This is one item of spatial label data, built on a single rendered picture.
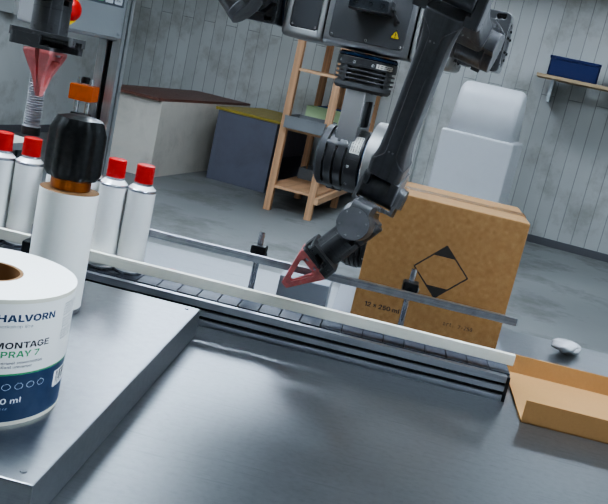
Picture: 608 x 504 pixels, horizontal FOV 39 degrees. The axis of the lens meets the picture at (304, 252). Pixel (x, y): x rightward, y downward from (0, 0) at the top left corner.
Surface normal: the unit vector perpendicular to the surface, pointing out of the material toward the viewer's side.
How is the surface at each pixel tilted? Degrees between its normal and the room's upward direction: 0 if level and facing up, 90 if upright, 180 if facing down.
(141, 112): 90
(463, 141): 90
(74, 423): 0
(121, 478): 0
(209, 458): 0
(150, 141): 90
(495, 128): 80
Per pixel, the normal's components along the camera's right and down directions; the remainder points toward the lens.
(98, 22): 0.72, 0.30
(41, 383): 0.87, 0.29
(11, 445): 0.22, -0.95
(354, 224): -0.24, 0.01
